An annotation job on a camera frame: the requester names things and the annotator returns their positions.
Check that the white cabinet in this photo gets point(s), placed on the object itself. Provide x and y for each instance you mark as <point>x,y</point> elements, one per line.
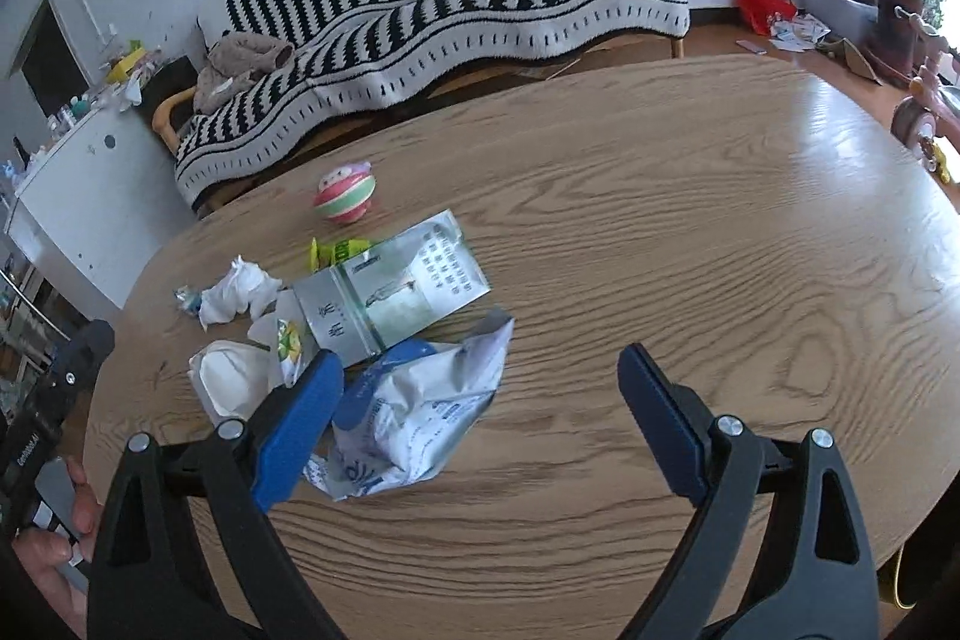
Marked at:
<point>97,208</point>

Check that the grey green paper carton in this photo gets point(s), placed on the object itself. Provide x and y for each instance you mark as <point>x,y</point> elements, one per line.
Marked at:
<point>359,308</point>

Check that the scattered papers on floor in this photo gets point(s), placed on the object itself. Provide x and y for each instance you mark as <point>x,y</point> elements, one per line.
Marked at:
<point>798,34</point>

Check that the white tissue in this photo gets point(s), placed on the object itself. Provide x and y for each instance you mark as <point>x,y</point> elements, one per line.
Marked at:
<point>245,289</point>

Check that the white torn paper box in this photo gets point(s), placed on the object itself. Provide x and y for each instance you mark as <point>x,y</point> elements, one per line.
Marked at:
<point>232,378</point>

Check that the yellow green snack wrapper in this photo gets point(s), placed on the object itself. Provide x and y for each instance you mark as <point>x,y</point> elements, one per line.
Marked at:
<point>321,256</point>

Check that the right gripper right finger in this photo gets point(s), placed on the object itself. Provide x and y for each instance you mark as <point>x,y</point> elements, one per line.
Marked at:
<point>815,574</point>

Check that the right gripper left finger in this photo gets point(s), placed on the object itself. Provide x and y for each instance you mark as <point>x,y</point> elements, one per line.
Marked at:
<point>149,576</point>

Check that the small blue candy wrapper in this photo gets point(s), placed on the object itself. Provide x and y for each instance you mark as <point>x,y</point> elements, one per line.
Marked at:
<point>189,300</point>

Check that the person's left hand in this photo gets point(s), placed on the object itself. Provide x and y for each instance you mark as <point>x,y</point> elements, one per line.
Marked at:
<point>42,552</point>

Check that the white blue bag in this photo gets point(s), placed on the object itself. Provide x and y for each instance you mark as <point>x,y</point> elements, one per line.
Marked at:
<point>400,421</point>

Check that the brown fuzzy jacket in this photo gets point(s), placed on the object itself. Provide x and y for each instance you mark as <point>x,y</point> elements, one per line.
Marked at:
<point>234,64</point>

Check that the pink green toy ball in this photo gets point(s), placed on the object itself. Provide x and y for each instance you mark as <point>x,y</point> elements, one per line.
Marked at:
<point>345,194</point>

